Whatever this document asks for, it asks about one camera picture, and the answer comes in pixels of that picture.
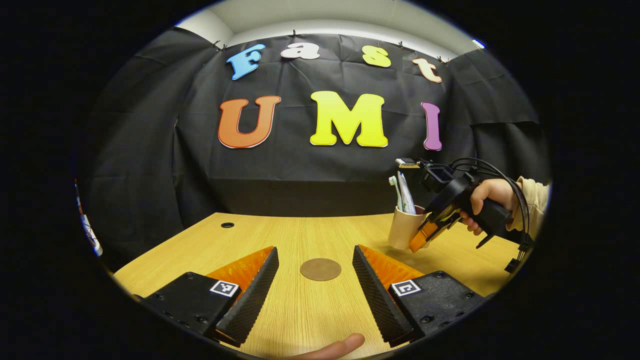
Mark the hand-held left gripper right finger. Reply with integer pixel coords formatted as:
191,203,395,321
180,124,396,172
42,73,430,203
352,244,486,348

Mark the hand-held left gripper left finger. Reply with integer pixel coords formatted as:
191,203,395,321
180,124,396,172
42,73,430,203
142,246,280,348

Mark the beige cup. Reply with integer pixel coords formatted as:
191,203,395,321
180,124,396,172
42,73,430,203
387,205,426,251

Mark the white toothpaste tube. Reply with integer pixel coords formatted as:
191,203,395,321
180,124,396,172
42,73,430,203
397,171,417,215

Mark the white toothbrush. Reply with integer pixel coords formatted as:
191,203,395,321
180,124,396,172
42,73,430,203
389,175,403,211

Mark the round brown coaster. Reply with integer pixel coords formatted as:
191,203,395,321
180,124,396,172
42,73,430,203
300,258,342,282

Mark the wooden desktop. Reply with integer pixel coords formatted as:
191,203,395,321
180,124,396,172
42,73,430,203
114,212,531,360

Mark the black backdrop cloth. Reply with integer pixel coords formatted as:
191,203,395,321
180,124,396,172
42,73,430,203
75,27,551,271

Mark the bright white monitor screen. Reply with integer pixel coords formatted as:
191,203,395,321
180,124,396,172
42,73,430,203
75,180,104,257

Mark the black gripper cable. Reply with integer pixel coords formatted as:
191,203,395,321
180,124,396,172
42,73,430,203
450,157,535,274

